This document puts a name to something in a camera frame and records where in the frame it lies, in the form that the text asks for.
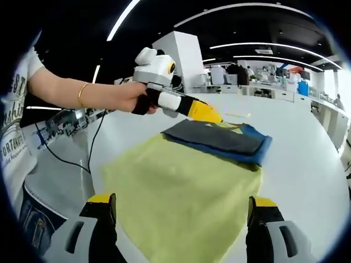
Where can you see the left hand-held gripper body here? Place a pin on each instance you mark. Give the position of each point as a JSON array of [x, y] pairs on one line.
[[153, 68]]

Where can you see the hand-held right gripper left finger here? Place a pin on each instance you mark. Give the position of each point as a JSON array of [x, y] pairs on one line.
[[101, 235]]

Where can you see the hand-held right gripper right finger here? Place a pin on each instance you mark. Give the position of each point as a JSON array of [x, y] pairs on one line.
[[263, 238]]

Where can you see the yellow blue grey garment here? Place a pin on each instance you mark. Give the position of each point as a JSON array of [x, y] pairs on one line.
[[178, 191]]

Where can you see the person's left hand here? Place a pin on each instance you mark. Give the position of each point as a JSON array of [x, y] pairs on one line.
[[126, 97]]

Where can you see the short ceiling light strip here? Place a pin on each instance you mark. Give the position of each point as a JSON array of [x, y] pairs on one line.
[[44, 108], [96, 74]]

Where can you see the long ceiling light strip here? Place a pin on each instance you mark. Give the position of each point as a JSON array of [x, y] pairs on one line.
[[118, 20]]

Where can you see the black backpack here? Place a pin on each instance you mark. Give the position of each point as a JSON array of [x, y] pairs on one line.
[[243, 76]]

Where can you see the white mesh office chair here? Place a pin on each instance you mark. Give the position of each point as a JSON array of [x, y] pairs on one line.
[[55, 191]]

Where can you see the person's blue jeans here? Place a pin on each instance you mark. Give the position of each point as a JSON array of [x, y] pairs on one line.
[[38, 219]]

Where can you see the ceiling air vent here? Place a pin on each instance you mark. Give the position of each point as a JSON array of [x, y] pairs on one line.
[[263, 51]]

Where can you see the curved white ceiling beam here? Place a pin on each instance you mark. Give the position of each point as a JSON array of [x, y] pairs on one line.
[[219, 8]]

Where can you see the curved ceiling light strip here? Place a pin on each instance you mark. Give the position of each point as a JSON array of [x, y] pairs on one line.
[[260, 43], [274, 57]]

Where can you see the row of white cabinets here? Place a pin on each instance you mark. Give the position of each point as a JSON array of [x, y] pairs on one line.
[[285, 96]]

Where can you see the equipment rack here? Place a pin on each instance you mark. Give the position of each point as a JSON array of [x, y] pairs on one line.
[[65, 123]]

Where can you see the blue bin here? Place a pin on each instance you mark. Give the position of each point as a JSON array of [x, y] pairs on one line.
[[303, 88]]

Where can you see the long white desk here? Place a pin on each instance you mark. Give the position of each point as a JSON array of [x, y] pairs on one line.
[[329, 120]]

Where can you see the person's white printed shirt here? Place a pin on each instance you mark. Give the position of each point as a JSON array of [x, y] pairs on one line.
[[13, 123]]

